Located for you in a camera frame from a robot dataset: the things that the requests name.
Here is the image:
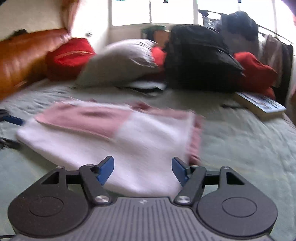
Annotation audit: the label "green plaid bed blanket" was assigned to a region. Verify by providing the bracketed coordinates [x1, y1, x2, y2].
[1, 80, 295, 240]

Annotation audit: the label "red quilt behind backpack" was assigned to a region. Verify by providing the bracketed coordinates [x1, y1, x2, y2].
[148, 46, 278, 100]

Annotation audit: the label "left pink curtain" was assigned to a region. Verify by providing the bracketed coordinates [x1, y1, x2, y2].
[61, 0, 80, 34]

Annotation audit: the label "paperback book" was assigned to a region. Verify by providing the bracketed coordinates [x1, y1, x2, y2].
[234, 92, 287, 120]

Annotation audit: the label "red pillow at headboard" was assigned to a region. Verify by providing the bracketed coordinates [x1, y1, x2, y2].
[45, 38, 95, 81]

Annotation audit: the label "black backpack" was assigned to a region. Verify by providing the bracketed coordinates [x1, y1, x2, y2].
[120, 24, 246, 93]

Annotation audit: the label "hanging clothes on rack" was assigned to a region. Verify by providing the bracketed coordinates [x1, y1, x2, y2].
[198, 9, 293, 105]

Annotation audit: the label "black pen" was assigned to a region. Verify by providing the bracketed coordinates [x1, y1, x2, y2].
[221, 104, 244, 109]

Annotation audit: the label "wooden headboard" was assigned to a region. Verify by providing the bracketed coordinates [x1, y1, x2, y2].
[1, 29, 70, 100]

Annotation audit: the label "pink and white sweater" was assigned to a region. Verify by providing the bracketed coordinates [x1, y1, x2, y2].
[16, 99, 204, 197]

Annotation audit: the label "grey pillow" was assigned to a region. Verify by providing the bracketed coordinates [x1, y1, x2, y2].
[75, 39, 159, 88]

